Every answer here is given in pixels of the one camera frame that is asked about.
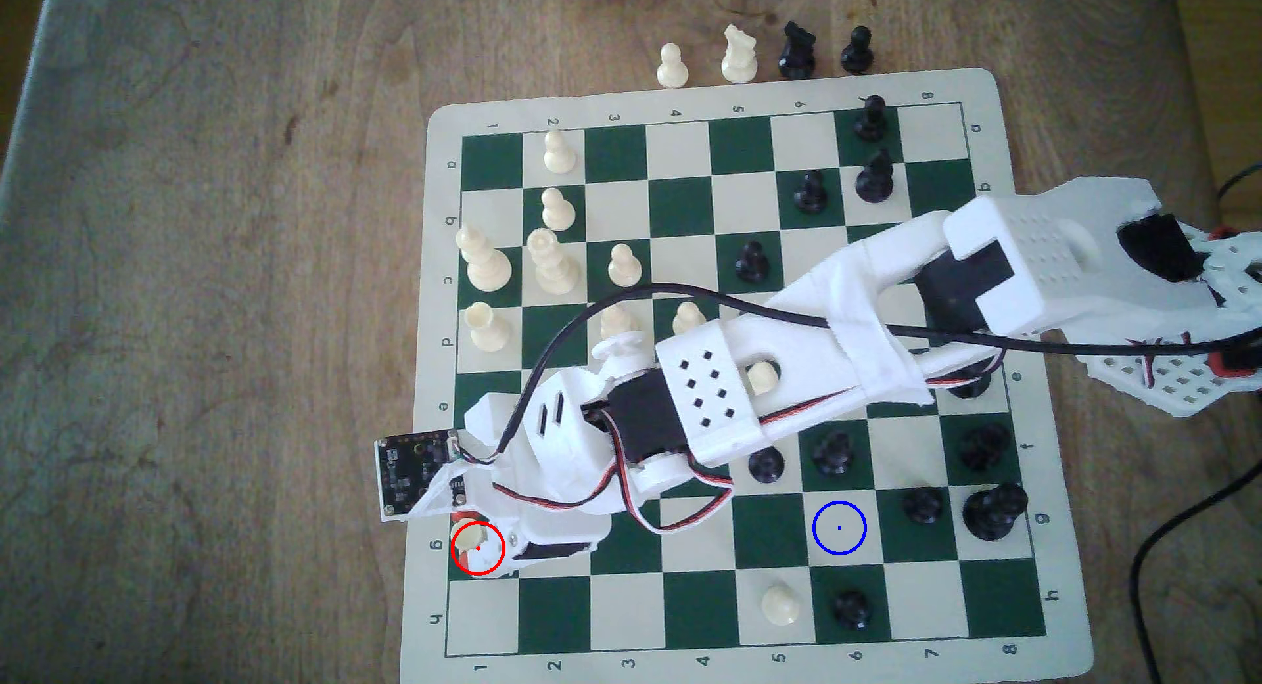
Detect black bishop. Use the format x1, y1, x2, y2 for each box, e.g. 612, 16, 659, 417
854, 148, 895, 204

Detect red black white servo wires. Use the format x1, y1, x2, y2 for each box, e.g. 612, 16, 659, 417
599, 408, 737, 536

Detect white rook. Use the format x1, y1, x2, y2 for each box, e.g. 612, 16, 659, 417
454, 522, 494, 572
463, 302, 512, 354

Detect black queen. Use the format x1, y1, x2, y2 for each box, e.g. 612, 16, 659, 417
945, 363, 995, 400

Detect white cloth tape wrap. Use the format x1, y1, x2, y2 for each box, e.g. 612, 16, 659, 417
823, 255, 938, 409

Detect green and cream chessboard mat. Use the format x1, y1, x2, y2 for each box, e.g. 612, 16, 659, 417
399, 68, 1096, 684

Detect black king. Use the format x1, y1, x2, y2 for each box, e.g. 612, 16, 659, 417
962, 482, 1029, 542

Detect black rook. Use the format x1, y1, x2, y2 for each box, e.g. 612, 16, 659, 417
957, 424, 1012, 473

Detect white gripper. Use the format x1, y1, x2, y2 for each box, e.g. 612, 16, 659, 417
446, 367, 637, 577

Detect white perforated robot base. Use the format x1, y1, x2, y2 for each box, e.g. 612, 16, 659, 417
1075, 225, 1262, 416

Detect black camera cable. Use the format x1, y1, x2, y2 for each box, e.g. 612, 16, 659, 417
458, 284, 1262, 465

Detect black camera circuit board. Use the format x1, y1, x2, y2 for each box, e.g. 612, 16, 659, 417
377, 430, 461, 520

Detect black pawn row f right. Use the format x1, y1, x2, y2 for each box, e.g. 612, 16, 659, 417
812, 432, 856, 476

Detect black knight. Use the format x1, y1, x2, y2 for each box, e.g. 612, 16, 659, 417
778, 20, 818, 82

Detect white knight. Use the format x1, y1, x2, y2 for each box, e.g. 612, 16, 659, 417
720, 24, 759, 85

